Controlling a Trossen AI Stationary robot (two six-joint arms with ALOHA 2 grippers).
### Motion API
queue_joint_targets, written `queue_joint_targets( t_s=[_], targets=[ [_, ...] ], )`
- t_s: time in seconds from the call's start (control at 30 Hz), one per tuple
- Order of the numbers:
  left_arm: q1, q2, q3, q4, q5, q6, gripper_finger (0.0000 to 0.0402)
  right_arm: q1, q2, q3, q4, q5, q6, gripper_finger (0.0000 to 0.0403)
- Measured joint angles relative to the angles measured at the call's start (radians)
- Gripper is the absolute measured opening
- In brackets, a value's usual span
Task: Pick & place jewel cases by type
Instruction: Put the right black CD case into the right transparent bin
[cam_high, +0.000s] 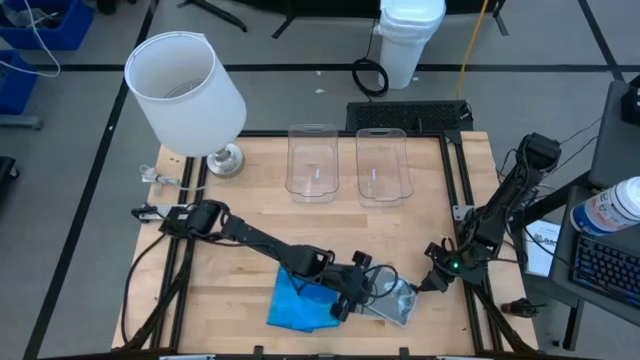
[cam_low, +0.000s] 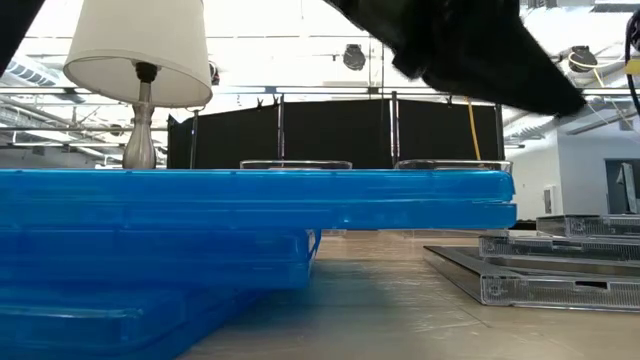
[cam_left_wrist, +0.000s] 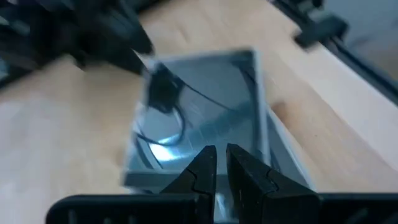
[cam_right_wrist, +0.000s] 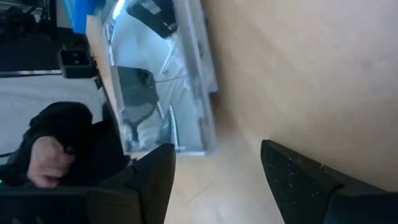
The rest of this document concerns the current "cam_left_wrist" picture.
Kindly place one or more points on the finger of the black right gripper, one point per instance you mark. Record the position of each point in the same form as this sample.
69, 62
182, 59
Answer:
136, 34
118, 59

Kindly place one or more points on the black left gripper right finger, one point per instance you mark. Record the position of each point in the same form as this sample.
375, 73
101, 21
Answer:
248, 186

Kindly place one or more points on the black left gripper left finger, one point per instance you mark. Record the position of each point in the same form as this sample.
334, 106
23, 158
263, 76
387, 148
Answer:
199, 186

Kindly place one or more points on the clear jewel case black tray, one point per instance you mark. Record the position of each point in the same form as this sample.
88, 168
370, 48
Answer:
214, 99

